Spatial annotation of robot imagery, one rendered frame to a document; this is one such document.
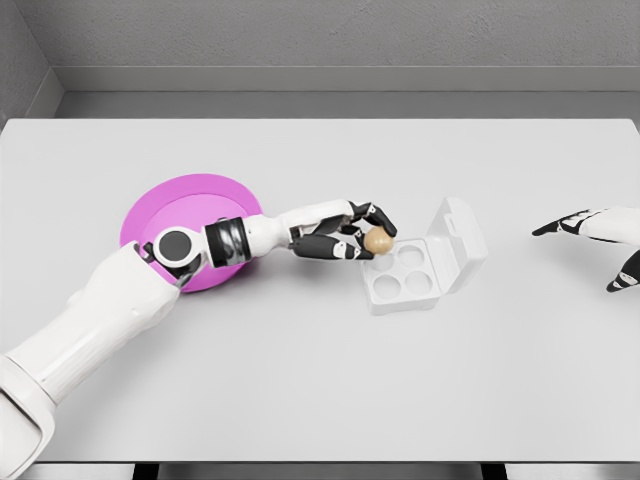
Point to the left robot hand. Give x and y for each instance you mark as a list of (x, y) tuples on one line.
[(320, 220)]

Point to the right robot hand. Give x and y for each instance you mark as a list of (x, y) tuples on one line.
[(612, 225)]

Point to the brown egg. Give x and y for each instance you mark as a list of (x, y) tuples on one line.
[(378, 240)]

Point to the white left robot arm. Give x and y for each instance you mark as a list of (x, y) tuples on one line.
[(100, 295)]

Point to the white egg box with lid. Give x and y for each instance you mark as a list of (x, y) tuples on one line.
[(425, 260)]

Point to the pink round plate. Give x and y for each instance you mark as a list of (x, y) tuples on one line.
[(200, 210)]

